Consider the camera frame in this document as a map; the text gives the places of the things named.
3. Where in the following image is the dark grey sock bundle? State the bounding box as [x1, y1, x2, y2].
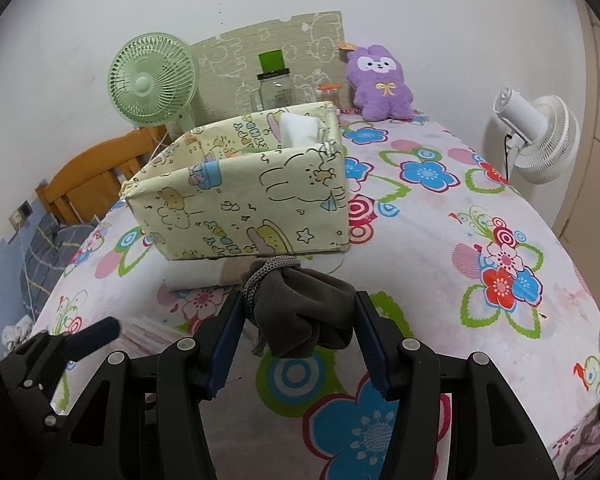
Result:
[242, 256, 355, 359]

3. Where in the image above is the white paper towel roll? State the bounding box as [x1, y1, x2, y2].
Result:
[279, 113, 323, 148]

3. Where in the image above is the white crumpled bedding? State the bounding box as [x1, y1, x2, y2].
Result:
[2, 315, 34, 356]

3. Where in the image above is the white folded towel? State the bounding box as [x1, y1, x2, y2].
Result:
[163, 258, 249, 292]

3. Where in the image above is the floral tablecloth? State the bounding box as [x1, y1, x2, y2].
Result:
[34, 115, 600, 479]

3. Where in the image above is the grey plaid pillow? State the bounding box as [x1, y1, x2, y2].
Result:
[20, 214, 96, 321]

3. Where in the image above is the wooden bed headboard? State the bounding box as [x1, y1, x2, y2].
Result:
[35, 126, 166, 226]

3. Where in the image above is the yellow cartoon fabric storage box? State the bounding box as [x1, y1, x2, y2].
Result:
[120, 102, 349, 260]

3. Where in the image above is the white desk fan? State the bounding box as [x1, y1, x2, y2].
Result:
[493, 87, 581, 185]

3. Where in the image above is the green desk fan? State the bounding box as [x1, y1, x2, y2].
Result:
[107, 32, 199, 132]

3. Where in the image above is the purple plush bunny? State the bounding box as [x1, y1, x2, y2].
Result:
[346, 44, 415, 122]

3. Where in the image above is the cotton swab jar orange lid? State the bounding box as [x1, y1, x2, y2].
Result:
[315, 84, 341, 108]

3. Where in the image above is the glass mason jar mug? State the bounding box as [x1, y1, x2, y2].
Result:
[250, 68, 294, 112]

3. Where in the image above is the green cup on jar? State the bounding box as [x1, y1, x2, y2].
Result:
[258, 50, 286, 74]

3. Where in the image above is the wall power socket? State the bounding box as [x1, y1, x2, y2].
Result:
[8, 200, 33, 231]

